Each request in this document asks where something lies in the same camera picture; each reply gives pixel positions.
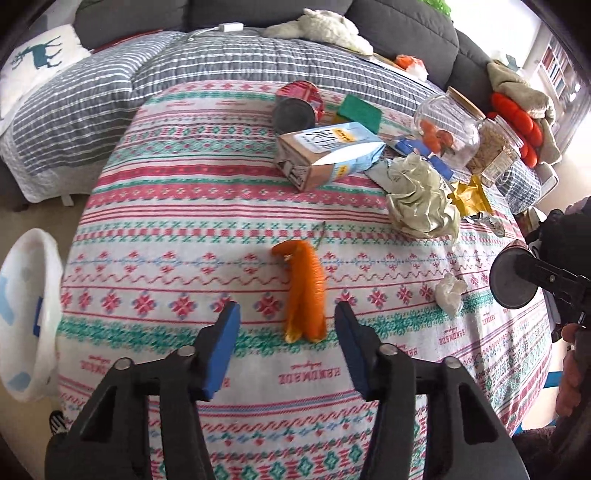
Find green and yellow sponge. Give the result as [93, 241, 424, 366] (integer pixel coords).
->
[337, 95, 384, 134]

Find silver wrapper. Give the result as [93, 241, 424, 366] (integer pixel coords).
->
[385, 154, 461, 240]

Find beige towel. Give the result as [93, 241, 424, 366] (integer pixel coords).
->
[487, 60, 561, 164]

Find patterned red green tablecloth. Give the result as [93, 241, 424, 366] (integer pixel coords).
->
[55, 78, 555, 480]

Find clear plastic scrap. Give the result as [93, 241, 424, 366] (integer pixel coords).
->
[464, 212, 509, 238]

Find white bookshelf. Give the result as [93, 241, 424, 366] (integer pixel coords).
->
[538, 34, 583, 99]

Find red tin can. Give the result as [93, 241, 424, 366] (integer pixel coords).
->
[271, 80, 324, 136]

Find orange plush toy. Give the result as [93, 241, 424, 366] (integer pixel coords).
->
[487, 92, 543, 168]

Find red mat under quilt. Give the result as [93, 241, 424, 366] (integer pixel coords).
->
[90, 30, 163, 52]

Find person's right hand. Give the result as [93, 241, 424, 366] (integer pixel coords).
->
[555, 323, 591, 418]

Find white plastic bucket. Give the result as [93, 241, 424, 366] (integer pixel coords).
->
[0, 228, 63, 402]

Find crumpled white tissue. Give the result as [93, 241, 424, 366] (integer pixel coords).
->
[435, 272, 468, 318]

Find orange and white packet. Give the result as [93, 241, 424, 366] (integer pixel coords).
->
[394, 54, 428, 77]

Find dark grey sofa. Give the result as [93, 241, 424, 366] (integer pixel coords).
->
[74, 0, 495, 89]

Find clear jar of oats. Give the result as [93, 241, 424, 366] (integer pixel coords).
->
[466, 114, 522, 188]

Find glass jar with bamboo lid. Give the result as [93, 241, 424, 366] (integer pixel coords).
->
[413, 86, 486, 169]

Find white pillow with deer print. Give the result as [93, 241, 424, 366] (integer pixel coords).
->
[0, 23, 93, 121]

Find white charger with cable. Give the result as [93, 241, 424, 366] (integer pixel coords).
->
[187, 22, 264, 41]

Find yellow wrapper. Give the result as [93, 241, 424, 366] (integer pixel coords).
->
[445, 178, 495, 217]

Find blue foil wrapper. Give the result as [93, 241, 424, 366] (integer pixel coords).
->
[365, 135, 455, 190]

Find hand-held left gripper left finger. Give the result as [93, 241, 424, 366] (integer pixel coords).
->
[44, 300, 242, 480]

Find white plush toy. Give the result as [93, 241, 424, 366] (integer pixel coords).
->
[263, 8, 374, 55]

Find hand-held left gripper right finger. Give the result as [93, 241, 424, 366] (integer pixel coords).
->
[335, 302, 532, 480]

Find blue and brown carton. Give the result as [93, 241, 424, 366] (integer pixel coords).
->
[273, 121, 386, 192]

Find grey striped quilt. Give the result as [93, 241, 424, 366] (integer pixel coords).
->
[0, 30, 542, 214]

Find orange peel strip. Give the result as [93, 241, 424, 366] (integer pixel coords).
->
[271, 240, 328, 343]

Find dark fuzzy clothing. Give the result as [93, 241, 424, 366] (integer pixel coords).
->
[512, 422, 591, 480]

